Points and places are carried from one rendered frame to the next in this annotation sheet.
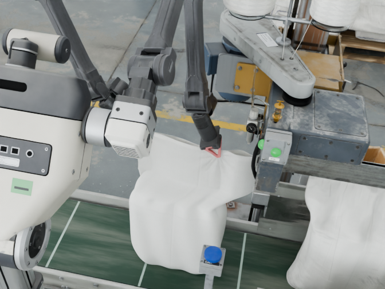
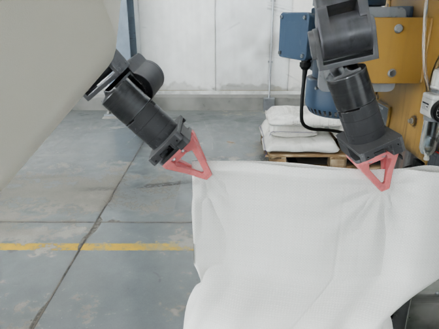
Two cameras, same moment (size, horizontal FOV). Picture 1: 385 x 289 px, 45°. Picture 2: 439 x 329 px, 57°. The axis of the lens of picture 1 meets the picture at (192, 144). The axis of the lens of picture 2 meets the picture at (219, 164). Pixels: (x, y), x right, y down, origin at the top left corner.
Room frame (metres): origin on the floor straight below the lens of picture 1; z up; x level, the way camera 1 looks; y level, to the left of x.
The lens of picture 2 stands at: (0.66, 0.25, 1.31)
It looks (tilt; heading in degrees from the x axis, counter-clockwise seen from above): 21 degrees down; 352
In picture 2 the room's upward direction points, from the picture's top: straight up
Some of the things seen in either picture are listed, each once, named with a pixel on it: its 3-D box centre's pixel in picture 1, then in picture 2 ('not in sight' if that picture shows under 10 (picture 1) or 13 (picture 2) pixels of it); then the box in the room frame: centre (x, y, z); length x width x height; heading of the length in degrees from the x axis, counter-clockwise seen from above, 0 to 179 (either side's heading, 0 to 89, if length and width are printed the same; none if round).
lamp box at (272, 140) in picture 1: (276, 146); not in sight; (1.00, -0.24, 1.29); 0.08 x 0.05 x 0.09; 82
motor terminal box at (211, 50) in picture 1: (213, 61); (306, 41); (1.51, -0.06, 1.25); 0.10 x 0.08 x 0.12; 17
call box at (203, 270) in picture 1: (212, 260); not in sight; (0.93, -0.10, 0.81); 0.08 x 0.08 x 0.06; 82
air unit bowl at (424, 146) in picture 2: (250, 135); (430, 136); (1.26, -0.20, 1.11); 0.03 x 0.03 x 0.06
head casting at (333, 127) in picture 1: (310, 139); not in sight; (1.13, -0.37, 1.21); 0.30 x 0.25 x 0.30; 82
